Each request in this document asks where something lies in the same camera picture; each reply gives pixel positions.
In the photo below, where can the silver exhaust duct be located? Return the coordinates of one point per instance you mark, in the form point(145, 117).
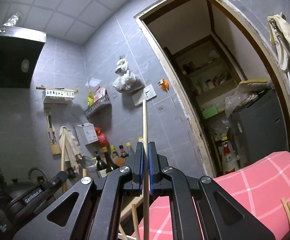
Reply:
point(12, 19)

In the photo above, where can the black range hood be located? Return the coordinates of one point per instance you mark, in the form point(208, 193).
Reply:
point(7, 60)

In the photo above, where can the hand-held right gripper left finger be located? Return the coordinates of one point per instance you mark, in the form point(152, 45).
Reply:
point(141, 175)

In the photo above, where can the wooden chopstick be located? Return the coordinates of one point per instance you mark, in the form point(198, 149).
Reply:
point(134, 220)
point(145, 120)
point(62, 155)
point(123, 232)
point(84, 173)

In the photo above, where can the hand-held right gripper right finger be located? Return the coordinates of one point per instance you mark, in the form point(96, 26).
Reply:
point(151, 175)

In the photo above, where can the grey wall shelf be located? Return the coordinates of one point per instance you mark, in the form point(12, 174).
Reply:
point(97, 106)

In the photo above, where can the red label white bottle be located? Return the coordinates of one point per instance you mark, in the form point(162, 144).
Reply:
point(228, 160)

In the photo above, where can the red plastic bag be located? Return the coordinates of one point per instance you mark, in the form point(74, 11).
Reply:
point(101, 138)

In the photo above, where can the dark pump bottle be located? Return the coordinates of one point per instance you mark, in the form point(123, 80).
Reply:
point(101, 166)

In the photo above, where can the wooden door frame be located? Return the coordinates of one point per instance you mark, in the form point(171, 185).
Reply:
point(170, 0)

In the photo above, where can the white dish rag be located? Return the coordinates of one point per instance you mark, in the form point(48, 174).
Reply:
point(72, 142)

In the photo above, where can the green box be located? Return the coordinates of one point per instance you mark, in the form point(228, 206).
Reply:
point(209, 112)

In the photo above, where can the orange wall hook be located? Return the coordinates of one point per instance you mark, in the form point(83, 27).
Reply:
point(164, 85)

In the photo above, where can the red cap sauce bottle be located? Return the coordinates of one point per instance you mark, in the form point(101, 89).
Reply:
point(123, 152)

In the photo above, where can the yellow edged cushion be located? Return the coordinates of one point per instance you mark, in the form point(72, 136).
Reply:
point(253, 85)

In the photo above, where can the white wall socket panel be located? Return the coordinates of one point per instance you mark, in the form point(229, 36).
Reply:
point(148, 92)

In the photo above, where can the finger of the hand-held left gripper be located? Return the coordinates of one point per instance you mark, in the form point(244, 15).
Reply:
point(69, 174)

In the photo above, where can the orange seasoning packet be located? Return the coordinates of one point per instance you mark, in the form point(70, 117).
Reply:
point(122, 161)

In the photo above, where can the dark soy sauce bottle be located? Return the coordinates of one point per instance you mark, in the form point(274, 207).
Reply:
point(109, 163)

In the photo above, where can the metal faucet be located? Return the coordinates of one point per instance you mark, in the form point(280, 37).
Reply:
point(36, 170)

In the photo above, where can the metal wok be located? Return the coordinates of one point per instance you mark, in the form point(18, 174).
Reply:
point(19, 190)

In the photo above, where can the white wall rack basket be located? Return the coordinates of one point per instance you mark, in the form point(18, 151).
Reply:
point(58, 95)

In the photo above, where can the clear hanging plastic bag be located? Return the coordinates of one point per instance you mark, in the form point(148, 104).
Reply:
point(126, 81)

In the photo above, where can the wooden storage shelf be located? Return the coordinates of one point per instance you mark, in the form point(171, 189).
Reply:
point(202, 73)

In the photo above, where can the crumpled clear plastic sheet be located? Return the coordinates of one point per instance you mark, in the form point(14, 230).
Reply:
point(237, 101)

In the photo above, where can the white metal wall box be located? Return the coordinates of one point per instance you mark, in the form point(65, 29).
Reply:
point(88, 133)

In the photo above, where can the wooden knife holder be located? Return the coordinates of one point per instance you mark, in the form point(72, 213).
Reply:
point(55, 147)

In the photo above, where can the yellow cap clear bottle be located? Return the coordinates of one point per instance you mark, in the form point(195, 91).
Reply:
point(129, 150)

